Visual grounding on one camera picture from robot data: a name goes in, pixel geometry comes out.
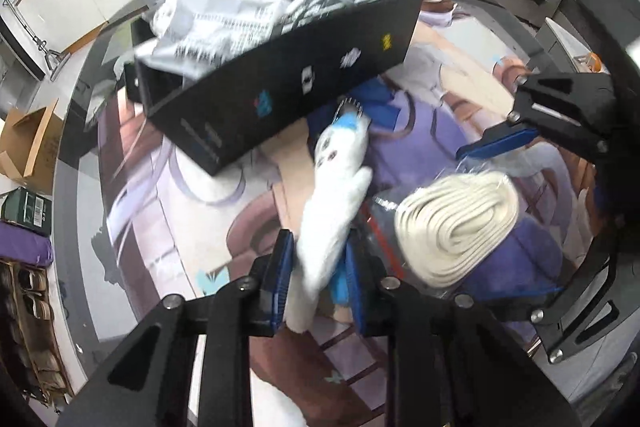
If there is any open brown cardboard box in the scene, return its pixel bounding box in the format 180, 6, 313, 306
0, 99, 66, 190

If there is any bagged cream strap coil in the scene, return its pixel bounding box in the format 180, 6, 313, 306
367, 172, 566, 303

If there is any wooden shoe rack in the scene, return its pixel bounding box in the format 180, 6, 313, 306
0, 259, 76, 403

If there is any mop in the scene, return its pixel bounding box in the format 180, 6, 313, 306
0, 0, 71, 75

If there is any black cardboard box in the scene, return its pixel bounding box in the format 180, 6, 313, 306
125, 0, 426, 178

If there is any dark green box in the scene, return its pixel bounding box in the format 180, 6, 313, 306
0, 187, 53, 238

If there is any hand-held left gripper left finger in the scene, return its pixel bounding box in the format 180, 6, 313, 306
55, 229, 296, 427

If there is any white printed packet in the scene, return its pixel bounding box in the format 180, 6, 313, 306
135, 0, 293, 80

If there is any purple rolled mat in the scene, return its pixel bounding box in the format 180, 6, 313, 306
0, 221, 55, 267

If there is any blue cloth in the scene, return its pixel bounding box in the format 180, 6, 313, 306
307, 79, 406, 142

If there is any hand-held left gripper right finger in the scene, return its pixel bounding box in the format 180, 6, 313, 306
345, 239, 581, 427

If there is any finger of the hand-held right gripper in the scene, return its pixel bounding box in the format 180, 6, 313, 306
452, 249, 628, 364
456, 74, 618, 162

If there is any white sock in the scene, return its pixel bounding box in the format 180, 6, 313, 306
285, 109, 373, 335

